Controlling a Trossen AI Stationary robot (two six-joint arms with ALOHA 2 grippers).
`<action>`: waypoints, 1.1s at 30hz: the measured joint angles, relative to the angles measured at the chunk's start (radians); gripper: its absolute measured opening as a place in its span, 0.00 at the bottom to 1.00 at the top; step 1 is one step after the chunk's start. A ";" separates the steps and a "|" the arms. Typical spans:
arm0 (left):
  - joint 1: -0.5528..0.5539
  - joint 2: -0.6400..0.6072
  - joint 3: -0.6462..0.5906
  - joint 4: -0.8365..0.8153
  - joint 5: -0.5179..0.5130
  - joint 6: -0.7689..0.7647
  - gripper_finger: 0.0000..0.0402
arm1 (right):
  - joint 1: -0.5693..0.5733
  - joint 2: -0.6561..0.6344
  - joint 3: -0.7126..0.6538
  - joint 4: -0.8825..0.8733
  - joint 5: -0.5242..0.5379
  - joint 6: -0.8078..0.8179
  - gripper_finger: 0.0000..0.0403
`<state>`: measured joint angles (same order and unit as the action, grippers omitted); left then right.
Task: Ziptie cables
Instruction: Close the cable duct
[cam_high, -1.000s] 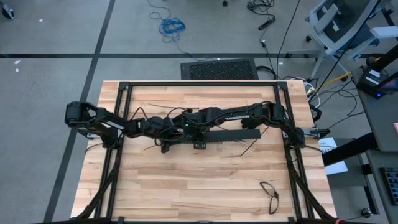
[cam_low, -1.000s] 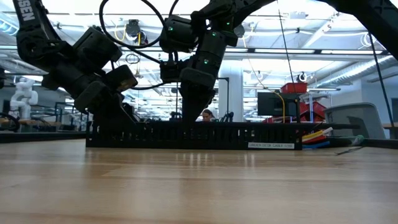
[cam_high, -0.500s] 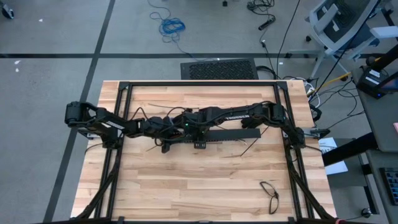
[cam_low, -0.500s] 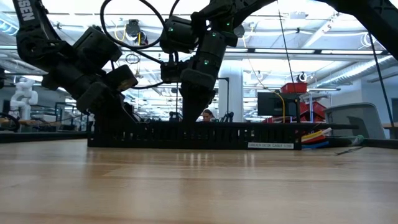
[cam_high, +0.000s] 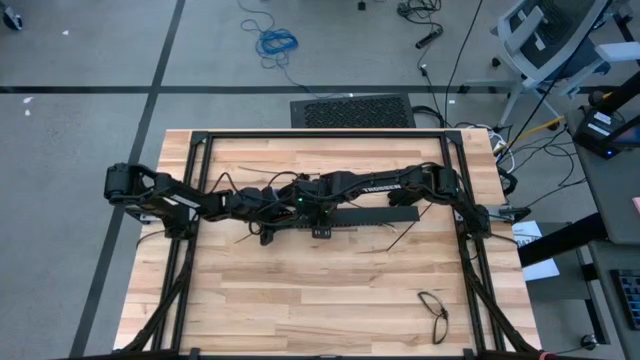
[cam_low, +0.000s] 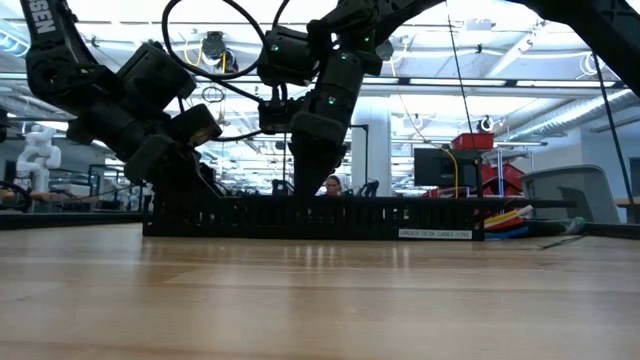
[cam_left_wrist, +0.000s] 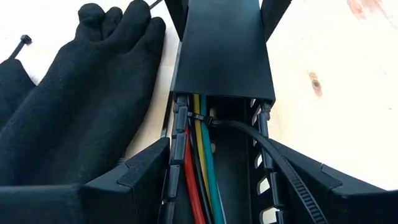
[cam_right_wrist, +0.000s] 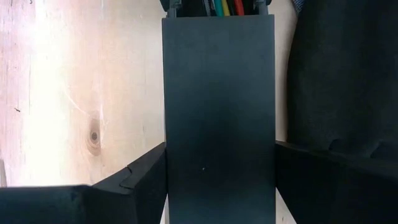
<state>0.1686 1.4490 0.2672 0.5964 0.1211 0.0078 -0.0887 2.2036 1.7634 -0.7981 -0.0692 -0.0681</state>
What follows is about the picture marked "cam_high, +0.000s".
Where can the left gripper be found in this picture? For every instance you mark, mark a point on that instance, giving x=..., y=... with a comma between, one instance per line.
x=255, y=205

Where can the small black floor object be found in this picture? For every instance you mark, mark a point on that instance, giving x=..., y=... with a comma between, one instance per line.
x=361, y=5
x=12, y=20

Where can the black desk crossbar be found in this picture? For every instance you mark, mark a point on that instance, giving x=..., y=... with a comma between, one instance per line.
x=560, y=240

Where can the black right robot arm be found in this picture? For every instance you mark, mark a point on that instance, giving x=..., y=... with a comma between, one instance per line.
x=390, y=187

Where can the black box with labels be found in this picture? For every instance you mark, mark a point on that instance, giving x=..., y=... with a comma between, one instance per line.
x=595, y=132

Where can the grey office chair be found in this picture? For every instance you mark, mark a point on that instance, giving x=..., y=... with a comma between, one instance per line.
x=530, y=30

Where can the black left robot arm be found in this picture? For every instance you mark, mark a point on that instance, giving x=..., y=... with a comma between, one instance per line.
x=170, y=197

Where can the black aluminium frame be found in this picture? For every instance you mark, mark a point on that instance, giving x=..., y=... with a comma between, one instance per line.
x=325, y=134

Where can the black eyeglasses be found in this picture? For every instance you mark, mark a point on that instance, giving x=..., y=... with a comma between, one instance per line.
x=442, y=314

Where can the black raceway cover strip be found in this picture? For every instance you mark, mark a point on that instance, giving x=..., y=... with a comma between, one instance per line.
x=375, y=215

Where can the black keyboard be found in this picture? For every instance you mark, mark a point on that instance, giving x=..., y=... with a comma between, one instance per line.
x=627, y=300

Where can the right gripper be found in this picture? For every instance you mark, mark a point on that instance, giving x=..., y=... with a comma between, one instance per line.
x=320, y=200

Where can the black perforated case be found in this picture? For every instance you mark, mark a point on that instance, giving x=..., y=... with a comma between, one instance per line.
x=355, y=112

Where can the white paper sheet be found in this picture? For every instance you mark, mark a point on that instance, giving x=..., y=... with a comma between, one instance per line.
x=542, y=270

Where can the black caster wheel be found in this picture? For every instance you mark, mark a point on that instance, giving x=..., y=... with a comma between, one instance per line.
x=589, y=342

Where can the black stand pole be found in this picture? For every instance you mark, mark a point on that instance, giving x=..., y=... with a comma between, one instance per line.
x=617, y=95

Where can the grey desk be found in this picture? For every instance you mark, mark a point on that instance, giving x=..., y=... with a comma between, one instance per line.
x=607, y=260
x=615, y=190

